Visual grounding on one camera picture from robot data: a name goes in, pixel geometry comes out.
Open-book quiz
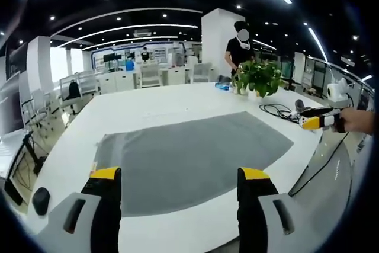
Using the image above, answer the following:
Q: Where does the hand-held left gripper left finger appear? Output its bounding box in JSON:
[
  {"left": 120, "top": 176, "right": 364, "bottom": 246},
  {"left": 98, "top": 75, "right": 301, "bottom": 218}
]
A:
[{"left": 37, "top": 166, "right": 123, "bottom": 253}]

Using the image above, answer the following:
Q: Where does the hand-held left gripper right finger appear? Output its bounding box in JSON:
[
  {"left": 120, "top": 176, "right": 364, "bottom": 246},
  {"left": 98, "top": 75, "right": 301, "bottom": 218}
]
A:
[{"left": 236, "top": 166, "right": 327, "bottom": 253}]

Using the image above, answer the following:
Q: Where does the grey towel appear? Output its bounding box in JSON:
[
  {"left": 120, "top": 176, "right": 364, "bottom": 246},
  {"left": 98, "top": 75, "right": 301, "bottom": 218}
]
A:
[{"left": 94, "top": 110, "right": 294, "bottom": 217}]

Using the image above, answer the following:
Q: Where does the person's right hand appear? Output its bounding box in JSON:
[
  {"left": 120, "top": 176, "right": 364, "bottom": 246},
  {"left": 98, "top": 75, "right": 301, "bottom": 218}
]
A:
[{"left": 339, "top": 108, "right": 375, "bottom": 133}]

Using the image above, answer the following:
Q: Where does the small grey object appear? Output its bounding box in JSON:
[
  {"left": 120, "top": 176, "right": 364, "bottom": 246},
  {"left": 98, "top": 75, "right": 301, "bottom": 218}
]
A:
[{"left": 294, "top": 99, "right": 312, "bottom": 112}]

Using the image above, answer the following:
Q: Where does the black computer mouse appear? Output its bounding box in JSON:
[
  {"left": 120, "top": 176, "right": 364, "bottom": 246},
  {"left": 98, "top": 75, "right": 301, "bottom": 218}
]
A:
[{"left": 31, "top": 187, "right": 51, "bottom": 216}]

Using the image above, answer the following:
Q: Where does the green potted plant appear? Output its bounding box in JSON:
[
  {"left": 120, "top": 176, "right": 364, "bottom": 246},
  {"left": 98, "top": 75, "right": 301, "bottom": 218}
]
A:
[{"left": 232, "top": 59, "right": 287, "bottom": 99}]

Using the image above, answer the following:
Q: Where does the blue packet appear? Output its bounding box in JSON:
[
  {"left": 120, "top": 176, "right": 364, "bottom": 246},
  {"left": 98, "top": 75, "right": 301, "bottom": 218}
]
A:
[{"left": 214, "top": 81, "right": 232, "bottom": 92}]

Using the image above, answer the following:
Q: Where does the white office chair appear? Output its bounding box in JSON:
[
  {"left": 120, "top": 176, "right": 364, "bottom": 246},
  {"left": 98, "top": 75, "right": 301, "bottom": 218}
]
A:
[{"left": 59, "top": 76, "right": 91, "bottom": 116}]

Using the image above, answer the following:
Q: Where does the white mesh chair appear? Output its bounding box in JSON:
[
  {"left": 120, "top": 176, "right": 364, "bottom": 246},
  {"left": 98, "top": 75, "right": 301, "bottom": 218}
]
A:
[
  {"left": 191, "top": 62, "right": 214, "bottom": 84},
  {"left": 140, "top": 65, "right": 164, "bottom": 89}
]

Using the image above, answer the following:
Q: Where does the black backpack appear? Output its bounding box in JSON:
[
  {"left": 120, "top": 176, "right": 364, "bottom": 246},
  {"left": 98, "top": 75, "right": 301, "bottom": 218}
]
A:
[{"left": 63, "top": 81, "right": 82, "bottom": 100}]

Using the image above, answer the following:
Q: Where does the white table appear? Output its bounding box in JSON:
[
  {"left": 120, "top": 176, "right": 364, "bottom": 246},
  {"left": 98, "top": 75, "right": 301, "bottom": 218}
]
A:
[{"left": 28, "top": 82, "right": 356, "bottom": 253}]

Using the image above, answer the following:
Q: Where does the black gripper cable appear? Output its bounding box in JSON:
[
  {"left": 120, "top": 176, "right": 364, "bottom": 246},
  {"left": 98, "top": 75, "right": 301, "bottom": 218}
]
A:
[{"left": 288, "top": 98, "right": 355, "bottom": 198}]

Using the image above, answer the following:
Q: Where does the black coiled cable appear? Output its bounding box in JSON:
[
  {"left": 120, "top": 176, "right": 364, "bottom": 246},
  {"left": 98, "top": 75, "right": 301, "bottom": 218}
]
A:
[{"left": 259, "top": 103, "right": 300, "bottom": 121}]

